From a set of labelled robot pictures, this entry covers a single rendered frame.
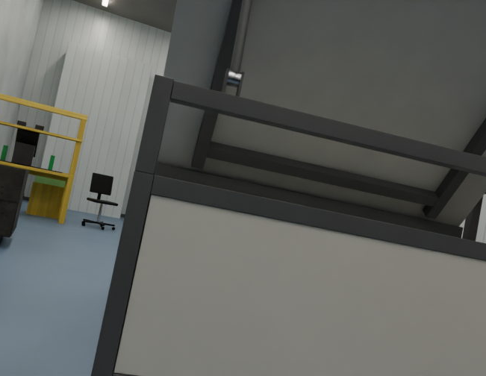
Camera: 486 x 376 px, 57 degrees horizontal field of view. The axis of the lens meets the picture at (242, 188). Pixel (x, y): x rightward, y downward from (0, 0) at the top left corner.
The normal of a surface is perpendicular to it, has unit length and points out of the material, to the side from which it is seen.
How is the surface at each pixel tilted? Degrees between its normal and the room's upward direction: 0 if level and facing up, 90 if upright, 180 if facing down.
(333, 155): 130
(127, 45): 90
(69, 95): 90
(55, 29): 90
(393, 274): 90
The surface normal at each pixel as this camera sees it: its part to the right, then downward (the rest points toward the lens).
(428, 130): 0.01, 0.62
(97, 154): 0.35, 0.02
